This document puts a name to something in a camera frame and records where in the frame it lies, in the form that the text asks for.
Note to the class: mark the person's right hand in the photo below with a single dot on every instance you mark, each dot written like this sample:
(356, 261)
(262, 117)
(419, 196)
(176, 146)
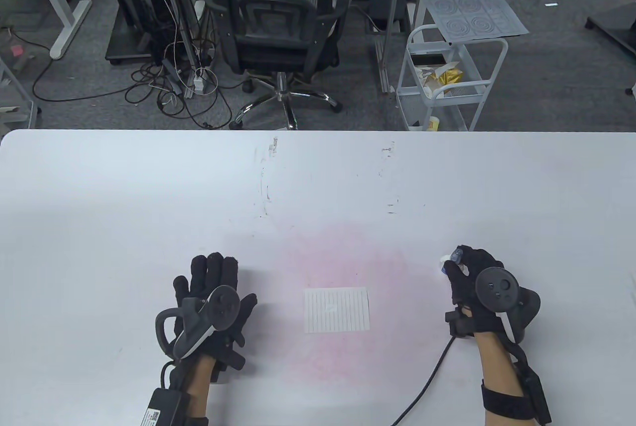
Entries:
(467, 292)

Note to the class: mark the person's left hand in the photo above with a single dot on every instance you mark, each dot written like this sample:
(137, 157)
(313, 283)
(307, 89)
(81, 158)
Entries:
(213, 272)

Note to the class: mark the white correction fluid bottle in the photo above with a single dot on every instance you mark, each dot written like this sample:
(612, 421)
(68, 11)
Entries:
(443, 264)

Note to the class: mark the clear blue brush cap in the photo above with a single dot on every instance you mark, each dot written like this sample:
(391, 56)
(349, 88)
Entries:
(458, 254)

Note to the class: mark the lined paper with black text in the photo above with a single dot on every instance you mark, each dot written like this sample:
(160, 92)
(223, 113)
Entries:
(348, 316)

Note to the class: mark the person's left forearm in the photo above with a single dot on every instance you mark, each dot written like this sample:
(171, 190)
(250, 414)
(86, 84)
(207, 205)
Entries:
(196, 381)

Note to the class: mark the person's right forearm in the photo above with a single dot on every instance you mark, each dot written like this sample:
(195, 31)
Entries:
(499, 361)

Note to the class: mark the black and white controller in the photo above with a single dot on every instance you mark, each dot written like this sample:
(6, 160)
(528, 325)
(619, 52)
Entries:
(223, 309)
(497, 289)

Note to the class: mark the black wrist pack with label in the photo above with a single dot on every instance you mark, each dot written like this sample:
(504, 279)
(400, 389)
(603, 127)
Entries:
(166, 408)

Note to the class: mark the white rolling cart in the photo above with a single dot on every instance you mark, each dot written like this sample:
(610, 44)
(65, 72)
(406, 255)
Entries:
(412, 113)

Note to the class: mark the white power strip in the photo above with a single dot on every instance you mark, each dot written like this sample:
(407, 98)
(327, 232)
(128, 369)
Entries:
(198, 82)

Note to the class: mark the yellow packet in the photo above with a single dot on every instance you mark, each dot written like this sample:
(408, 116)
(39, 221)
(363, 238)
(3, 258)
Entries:
(449, 77)

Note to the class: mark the black mesh office chair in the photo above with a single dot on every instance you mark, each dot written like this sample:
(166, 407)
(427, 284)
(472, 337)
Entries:
(278, 43)

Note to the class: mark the grey metal rack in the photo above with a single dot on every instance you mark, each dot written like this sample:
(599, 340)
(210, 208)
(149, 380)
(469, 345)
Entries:
(34, 110)

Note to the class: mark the black rolling base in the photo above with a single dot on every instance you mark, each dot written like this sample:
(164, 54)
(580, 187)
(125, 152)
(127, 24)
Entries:
(126, 43)

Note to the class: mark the black desk with white leg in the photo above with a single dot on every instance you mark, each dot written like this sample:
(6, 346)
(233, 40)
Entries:
(69, 28)

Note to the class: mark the grey sheet with circle patterns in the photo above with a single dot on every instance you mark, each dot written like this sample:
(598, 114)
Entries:
(472, 3)

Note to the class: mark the small red object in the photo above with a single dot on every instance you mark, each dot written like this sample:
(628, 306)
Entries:
(17, 49)

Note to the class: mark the black box on floor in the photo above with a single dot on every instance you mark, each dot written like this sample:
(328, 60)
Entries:
(382, 3)

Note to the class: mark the black floor platform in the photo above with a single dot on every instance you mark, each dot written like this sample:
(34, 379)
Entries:
(616, 26)

